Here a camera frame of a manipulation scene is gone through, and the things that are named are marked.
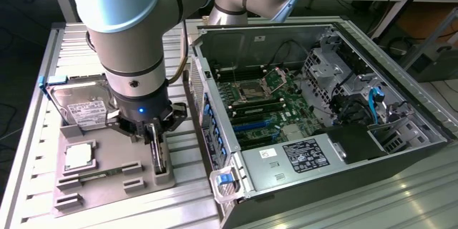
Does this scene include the black open PC case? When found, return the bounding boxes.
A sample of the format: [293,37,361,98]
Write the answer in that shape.
[181,21,452,229]

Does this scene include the black plastic shroud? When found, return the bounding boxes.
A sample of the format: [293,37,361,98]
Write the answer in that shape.
[323,125,389,164]

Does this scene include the green motherboard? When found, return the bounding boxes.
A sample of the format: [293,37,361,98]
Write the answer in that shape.
[213,65,323,151]

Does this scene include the silver CPU chip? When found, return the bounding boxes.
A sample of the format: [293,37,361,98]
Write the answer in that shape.
[65,144,93,168]

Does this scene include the silver hard disk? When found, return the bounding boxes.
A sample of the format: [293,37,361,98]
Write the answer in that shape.
[49,80,116,132]

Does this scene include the black installed RAM stick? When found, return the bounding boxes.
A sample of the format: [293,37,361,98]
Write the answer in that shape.
[231,106,276,119]

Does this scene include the black Nvidia graphics card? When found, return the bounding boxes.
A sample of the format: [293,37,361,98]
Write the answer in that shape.
[146,123,168,176]

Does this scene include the metal socket cover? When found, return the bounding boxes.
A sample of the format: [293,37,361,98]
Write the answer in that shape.
[260,68,289,93]

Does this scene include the blue disk wire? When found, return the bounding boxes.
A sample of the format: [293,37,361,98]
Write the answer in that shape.
[365,86,385,125]

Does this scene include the grey parts rack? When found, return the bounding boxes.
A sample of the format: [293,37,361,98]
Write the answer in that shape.
[49,123,176,219]

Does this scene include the blue disk caddy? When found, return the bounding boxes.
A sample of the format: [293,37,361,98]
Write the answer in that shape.
[37,73,108,127]

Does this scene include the CPU socket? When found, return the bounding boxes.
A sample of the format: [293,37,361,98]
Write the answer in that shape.
[237,80,269,98]

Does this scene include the grey power supply unit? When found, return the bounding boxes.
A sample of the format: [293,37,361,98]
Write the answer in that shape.
[240,132,348,193]

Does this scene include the grey slotted disk bay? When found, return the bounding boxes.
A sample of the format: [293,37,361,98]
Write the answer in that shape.
[367,116,435,156]

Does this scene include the dark grey cabinet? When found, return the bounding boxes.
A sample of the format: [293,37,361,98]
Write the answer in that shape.
[416,45,458,83]

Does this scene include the blue expansion slot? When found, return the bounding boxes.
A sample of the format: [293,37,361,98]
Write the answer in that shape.
[232,121,268,133]

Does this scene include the clear latch with blue tab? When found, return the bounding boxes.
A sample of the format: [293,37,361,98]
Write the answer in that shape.
[208,167,244,204]

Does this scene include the black wire bundle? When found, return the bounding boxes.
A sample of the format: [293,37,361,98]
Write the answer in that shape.
[328,96,369,128]

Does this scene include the aluminium profile post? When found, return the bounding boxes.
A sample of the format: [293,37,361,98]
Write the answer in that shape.
[403,8,458,72]

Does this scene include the silver metal disk bay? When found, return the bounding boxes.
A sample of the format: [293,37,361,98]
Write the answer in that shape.
[300,30,361,101]

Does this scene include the silver chipset heatsink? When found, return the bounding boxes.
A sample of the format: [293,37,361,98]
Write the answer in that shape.
[281,125,304,140]

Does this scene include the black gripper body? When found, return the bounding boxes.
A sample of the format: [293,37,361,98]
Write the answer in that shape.
[113,85,173,131]

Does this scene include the green RAM stick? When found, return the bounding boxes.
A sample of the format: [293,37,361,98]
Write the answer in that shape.
[76,167,124,180]

